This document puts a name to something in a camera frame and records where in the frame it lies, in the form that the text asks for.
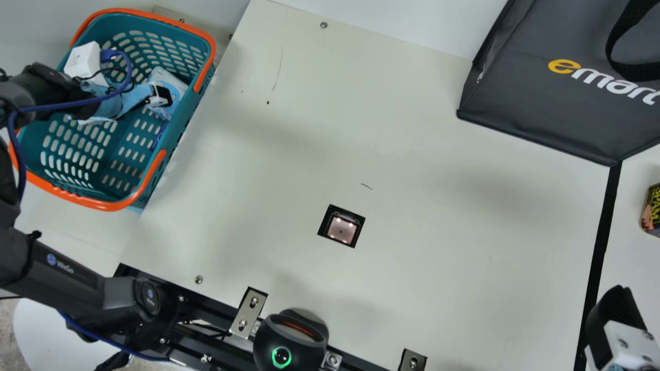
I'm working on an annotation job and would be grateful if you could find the small square scanner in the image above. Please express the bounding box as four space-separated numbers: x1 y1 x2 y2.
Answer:
317 204 366 249

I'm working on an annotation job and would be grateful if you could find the white and blue wipes pack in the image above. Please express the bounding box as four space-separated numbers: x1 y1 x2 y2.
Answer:
146 66 189 122

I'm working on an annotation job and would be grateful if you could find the dark grey bag with straps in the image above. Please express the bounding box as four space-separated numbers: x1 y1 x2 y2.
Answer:
457 0 660 167

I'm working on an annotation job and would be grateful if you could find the blue cable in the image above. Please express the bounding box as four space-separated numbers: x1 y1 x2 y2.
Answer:
7 49 135 201
57 309 172 363

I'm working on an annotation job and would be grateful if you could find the black strip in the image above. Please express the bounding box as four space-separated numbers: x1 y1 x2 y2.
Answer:
573 161 623 371

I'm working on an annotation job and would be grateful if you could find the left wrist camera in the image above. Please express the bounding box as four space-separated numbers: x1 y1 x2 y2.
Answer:
63 41 110 86

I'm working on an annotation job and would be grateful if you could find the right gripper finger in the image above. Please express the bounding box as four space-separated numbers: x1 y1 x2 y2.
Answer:
584 285 656 371

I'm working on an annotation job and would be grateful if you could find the rectangular tin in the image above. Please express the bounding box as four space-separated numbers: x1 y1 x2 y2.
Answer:
640 183 660 238

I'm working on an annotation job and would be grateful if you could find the teal shopping basket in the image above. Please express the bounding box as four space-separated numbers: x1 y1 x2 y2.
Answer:
8 8 217 212

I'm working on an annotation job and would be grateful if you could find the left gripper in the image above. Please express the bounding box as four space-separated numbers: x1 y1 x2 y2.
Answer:
77 80 174 125

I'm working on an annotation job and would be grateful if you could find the black device with green light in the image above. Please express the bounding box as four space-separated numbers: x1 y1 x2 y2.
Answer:
253 308 329 371

